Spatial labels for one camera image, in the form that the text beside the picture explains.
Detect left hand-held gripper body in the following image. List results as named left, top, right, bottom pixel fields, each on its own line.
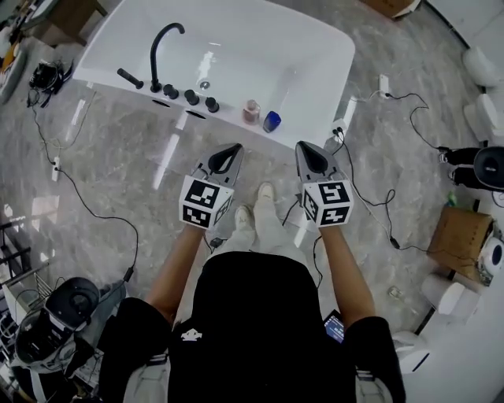
left=179, top=168, right=237, bottom=230

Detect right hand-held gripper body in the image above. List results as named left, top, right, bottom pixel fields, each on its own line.
left=301, top=172, right=356, bottom=229

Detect blue-lidded translucent bottle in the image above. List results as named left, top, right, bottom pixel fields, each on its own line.
left=262, top=110, right=284, bottom=134

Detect white bathtub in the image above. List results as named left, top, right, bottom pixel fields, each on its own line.
left=72, top=0, right=357, bottom=149

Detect person's left forearm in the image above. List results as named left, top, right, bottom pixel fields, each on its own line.
left=145, top=226, right=206, bottom=324

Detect person's right forearm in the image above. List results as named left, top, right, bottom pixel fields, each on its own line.
left=317, top=226, right=377, bottom=343

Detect person's right white shoe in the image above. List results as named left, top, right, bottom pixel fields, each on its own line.
left=258, top=181, right=276, bottom=205

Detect person's white shoe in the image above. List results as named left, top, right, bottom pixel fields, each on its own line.
left=258, top=181, right=276, bottom=205
left=235, top=204, right=255, bottom=233

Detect person's left white shoe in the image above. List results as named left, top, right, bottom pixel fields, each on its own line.
left=235, top=204, right=255, bottom=233

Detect pink clear bottle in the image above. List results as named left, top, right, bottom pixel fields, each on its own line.
left=241, top=99, right=262, bottom=126

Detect person's light trousers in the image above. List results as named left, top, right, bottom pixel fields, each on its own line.
left=220, top=198, right=308, bottom=272

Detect black curved faucet spout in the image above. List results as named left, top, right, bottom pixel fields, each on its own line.
left=149, top=22, right=186, bottom=94

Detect person's black shirt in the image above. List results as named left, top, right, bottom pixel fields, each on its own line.
left=98, top=251, right=406, bottom=403

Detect phone with lit screen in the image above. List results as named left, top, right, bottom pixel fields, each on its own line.
left=323, top=309, right=347, bottom=344

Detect small cardboard box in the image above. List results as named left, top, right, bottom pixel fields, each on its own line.
left=427, top=206, right=495, bottom=283

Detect white cylindrical fixture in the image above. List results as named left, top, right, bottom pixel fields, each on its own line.
left=421, top=271, right=481, bottom=326

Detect white round device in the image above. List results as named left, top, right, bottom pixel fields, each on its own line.
left=482, top=235, right=504, bottom=276

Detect brown wooden cabinet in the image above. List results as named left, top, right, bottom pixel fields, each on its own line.
left=39, top=0, right=109, bottom=46

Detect metal rack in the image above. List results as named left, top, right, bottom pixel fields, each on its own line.
left=0, top=220, right=52, bottom=312

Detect small oval white tub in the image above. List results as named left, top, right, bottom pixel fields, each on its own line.
left=0, top=39, right=28, bottom=105

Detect black cable with adapter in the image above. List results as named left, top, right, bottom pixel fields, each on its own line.
left=332, top=129, right=480, bottom=263
left=57, top=167, right=141, bottom=284

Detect black hand shower handle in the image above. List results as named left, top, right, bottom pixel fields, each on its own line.
left=117, top=68, right=145, bottom=90

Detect pile of black cables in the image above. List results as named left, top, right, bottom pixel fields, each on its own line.
left=28, top=58, right=76, bottom=108

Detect person's grey shoulder strap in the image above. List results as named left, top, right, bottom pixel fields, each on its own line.
left=354, top=368, right=395, bottom=403
left=121, top=352, right=170, bottom=403

